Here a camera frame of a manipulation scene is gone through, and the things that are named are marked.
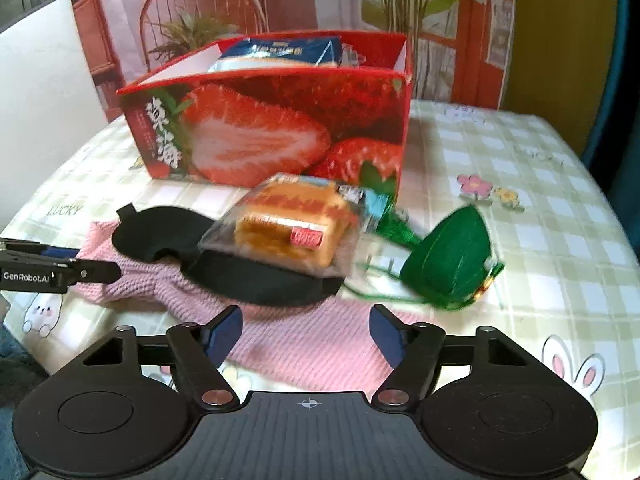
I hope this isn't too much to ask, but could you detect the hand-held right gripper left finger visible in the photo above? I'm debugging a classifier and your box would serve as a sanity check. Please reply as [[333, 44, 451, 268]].
[[82, 305, 244, 413]]

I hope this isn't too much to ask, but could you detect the black eye mask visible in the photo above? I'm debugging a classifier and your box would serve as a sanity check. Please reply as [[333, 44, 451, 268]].
[[111, 202, 346, 308]]

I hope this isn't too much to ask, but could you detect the green triangular sachet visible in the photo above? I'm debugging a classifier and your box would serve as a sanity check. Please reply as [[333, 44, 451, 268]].
[[345, 195, 507, 313]]

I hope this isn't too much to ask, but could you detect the blue snack packet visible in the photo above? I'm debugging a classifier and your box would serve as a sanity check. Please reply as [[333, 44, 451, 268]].
[[207, 35, 346, 73]]

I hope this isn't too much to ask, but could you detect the bread packet clear wrapper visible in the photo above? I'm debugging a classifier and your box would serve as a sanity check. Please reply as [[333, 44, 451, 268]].
[[199, 172, 398, 281]]

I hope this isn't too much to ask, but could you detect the pink knitted cloth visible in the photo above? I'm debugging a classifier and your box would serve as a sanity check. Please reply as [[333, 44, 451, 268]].
[[77, 220, 443, 392]]

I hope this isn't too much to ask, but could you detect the red strawberry print box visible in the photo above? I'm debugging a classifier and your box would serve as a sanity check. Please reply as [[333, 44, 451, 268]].
[[117, 30, 413, 196]]

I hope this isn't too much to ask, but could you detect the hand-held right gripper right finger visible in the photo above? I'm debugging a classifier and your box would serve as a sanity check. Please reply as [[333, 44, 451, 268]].
[[369, 304, 542, 413]]

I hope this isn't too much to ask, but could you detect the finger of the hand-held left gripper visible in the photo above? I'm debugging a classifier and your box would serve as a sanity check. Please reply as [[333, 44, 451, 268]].
[[0, 240, 82, 257], [64, 258, 122, 287]]

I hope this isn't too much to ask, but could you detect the green checked tablecloth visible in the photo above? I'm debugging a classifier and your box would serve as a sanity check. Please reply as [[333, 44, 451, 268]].
[[0, 100, 640, 480]]

